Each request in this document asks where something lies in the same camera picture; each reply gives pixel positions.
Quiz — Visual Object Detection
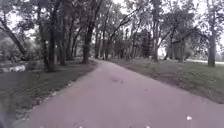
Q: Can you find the reddish paved park path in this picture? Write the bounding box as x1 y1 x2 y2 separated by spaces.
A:
13 59 224 128

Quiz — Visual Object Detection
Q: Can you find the shaded green grass verge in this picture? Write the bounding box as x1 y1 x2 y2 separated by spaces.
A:
109 57 224 105

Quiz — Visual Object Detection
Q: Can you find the wood of tall trees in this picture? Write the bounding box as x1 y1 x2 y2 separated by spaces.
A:
0 0 224 74

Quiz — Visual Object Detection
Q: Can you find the pale fallen log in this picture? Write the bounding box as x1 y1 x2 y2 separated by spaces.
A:
0 64 27 74

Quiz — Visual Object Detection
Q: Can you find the leaf-strewn grass verge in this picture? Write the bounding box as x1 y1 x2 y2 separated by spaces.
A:
0 59 100 122

